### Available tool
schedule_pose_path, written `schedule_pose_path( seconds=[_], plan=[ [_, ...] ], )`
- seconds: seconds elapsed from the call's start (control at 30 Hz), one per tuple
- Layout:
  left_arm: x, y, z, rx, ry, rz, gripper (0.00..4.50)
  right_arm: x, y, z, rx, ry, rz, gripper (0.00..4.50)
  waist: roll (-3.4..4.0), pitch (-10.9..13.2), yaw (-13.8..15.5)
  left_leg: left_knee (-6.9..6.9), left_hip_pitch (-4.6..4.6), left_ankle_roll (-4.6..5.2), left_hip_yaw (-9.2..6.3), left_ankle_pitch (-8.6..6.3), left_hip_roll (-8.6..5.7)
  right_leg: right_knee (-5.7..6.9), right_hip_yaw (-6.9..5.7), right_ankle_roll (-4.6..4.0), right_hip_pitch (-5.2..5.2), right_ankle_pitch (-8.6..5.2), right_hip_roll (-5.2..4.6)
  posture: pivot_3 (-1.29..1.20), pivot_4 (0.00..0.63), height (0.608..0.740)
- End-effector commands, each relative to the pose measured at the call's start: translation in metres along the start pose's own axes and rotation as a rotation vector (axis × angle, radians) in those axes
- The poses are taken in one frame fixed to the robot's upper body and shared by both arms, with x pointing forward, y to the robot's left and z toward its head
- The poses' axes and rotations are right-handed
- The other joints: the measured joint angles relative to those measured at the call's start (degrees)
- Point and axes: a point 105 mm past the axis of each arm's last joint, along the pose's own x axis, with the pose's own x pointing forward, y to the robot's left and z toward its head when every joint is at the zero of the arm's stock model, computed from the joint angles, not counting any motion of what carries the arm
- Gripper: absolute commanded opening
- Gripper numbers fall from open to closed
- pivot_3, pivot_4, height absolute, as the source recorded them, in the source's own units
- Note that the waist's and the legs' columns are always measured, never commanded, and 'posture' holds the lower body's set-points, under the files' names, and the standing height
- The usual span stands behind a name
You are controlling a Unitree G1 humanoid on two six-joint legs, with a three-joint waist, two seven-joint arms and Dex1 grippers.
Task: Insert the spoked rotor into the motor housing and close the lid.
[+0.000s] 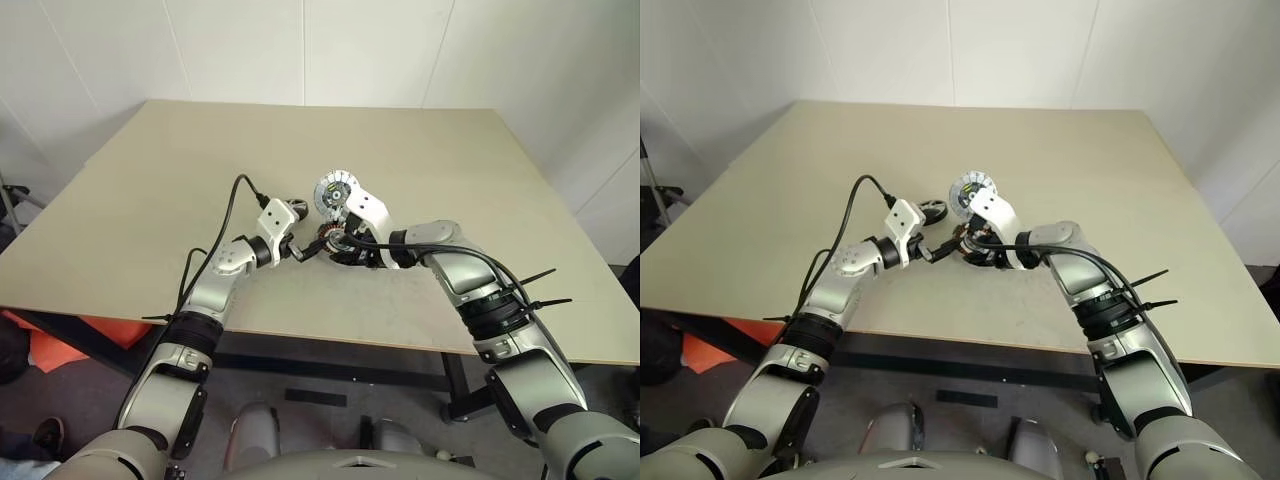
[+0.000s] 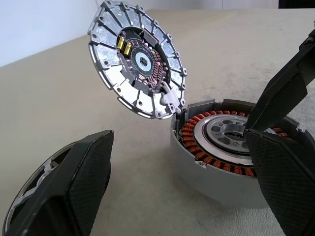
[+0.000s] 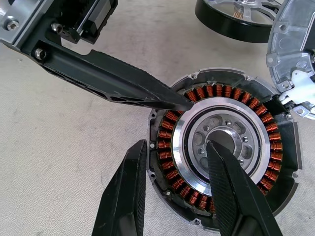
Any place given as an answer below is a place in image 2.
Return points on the round grey motor disc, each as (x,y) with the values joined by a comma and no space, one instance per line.
(108,61)

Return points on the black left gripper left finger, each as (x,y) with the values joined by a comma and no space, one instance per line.
(81,186)

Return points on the grey motor housing copper windings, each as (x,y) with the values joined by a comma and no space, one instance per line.
(209,182)

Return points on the round white stator disc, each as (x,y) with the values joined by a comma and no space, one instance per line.
(40,177)

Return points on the black object beside table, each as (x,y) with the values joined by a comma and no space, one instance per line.
(295,3)

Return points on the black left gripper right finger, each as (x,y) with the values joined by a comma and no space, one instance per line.
(288,182)

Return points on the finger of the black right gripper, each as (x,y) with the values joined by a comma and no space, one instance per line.
(283,98)

